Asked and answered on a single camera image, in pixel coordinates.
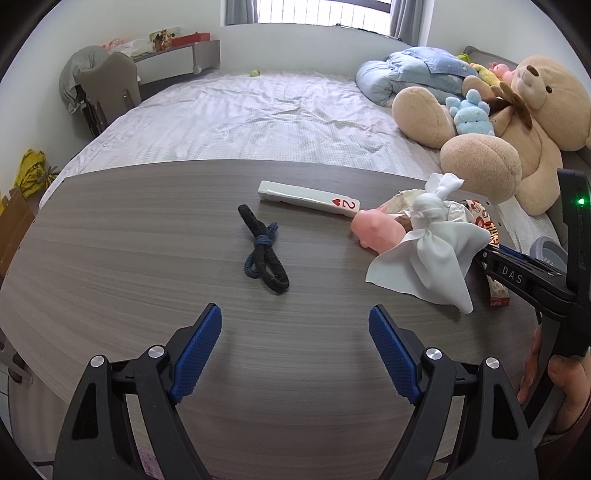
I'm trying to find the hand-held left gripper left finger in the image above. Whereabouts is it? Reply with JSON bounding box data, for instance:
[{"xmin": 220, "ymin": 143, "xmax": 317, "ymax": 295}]
[{"xmin": 55, "ymin": 303, "xmax": 223, "ymax": 480}]

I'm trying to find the grey desk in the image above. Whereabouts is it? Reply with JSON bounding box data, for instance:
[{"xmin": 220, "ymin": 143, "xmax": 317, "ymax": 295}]
[{"xmin": 131, "ymin": 40, "xmax": 221, "ymax": 100}]

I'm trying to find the black hair tie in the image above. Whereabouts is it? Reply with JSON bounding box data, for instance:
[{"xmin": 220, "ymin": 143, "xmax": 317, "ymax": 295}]
[{"xmin": 238, "ymin": 204, "xmax": 291, "ymax": 294}]

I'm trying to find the small blue plush toy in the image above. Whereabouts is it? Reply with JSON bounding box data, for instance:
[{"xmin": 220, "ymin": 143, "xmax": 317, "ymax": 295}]
[{"xmin": 445, "ymin": 89, "xmax": 495, "ymax": 137}]

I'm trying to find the light blue duvet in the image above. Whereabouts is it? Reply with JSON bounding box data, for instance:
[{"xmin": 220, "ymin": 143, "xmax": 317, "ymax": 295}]
[{"xmin": 355, "ymin": 46, "xmax": 481, "ymax": 108}]

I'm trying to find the red and white snack wrapper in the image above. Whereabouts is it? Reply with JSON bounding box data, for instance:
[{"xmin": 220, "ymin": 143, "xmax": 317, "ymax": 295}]
[{"xmin": 464, "ymin": 199, "xmax": 511, "ymax": 308}]

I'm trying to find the grey perforated plastic basket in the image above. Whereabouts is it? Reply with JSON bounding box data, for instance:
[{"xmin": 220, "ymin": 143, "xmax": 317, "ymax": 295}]
[{"xmin": 530, "ymin": 236, "xmax": 570, "ymax": 274}]

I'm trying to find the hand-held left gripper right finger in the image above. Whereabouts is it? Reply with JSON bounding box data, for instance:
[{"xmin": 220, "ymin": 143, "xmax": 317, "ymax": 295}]
[{"xmin": 368, "ymin": 305, "xmax": 539, "ymax": 480}]

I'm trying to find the white playing card box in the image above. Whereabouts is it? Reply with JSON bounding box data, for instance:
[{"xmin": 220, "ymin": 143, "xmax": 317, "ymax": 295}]
[{"xmin": 257, "ymin": 180, "xmax": 360, "ymax": 219}]

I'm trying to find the grey curtain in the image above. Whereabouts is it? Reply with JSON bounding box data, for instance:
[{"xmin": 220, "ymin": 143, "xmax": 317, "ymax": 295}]
[
  {"xmin": 225, "ymin": 0, "xmax": 259, "ymax": 26},
  {"xmin": 390, "ymin": 0, "xmax": 432, "ymax": 40}
]

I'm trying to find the grey cloth on chair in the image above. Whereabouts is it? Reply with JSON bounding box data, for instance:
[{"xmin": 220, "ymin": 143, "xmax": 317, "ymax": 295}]
[{"xmin": 59, "ymin": 45, "xmax": 112, "ymax": 115}]

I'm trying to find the yellow plush toy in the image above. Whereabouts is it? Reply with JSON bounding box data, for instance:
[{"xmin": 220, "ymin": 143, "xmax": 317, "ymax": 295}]
[{"xmin": 471, "ymin": 62, "xmax": 502, "ymax": 88}]

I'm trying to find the blue hair tie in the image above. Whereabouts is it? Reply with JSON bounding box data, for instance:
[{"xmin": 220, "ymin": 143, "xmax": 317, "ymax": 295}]
[{"xmin": 244, "ymin": 222, "xmax": 281, "ymax": 280}]

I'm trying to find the person's right hand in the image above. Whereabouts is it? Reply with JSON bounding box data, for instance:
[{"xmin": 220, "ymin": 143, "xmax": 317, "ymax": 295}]
[{"xmin": 517, "ymin": 325, "xmax": 591, "ymax": 435}]

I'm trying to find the large beige teddy bear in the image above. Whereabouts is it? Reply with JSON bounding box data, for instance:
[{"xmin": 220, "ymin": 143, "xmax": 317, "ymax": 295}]
[{"xmin": 392, "ymin": 55, "xmax": 591, "ymax": 217}]

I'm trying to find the yellow bag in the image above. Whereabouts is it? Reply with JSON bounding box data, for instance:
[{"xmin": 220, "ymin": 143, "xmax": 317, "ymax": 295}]
[{"xmin": 14, "ymin": 148, "xmax": 58, "ymax": 199}]

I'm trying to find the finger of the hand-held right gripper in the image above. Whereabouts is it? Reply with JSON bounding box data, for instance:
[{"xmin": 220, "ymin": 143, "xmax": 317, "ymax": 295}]
[
  {"xmin": 478, "ymin": 249, "xmax": 573, "ymax": 305},
  {"xmin": 496, "ymin": 244, "xmax": 566, "ymax": 278}
]

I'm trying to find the white knotted tissue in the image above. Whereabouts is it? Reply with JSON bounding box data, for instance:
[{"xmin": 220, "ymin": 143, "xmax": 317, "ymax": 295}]
[{"xmin": 366, "ymin": 173, "xmax": 491, "ymax": 315}]

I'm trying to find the pink plush toy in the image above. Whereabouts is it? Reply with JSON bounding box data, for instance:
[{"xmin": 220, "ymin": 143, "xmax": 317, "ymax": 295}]
[{"xmin": 489, "ymin": 62, "xmax": 515, "ymax": 84}]

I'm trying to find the pink rubber toy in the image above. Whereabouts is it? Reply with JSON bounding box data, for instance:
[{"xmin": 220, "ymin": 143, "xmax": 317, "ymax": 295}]
[{"xmin": 351, "ymin": 208, "xmax": 407, "ymax": 252}]

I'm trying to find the grey chair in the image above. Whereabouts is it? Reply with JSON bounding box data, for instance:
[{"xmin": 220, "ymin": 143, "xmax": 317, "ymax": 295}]
[{"xmin": 76, "ymin": 52, "xmax": 141, "ymax": 137}]

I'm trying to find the bed with lilac sheet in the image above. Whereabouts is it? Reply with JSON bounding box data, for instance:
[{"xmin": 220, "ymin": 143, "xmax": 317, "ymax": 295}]
[{"xmin": 39, "ymin": 46, "xmax": 591, "ymax": 241}]

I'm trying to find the window with bars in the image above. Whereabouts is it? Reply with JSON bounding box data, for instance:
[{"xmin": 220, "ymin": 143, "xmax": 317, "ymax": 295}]
[{"xmin": 222, "ymin": 0, "xmax": 432, "ymax": 40}]

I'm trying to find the picture card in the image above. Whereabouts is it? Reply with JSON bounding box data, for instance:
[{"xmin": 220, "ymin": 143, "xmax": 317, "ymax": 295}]
[{"xmin": 148, "ymin": 28, "xmax": 178, "ymax": 51}]

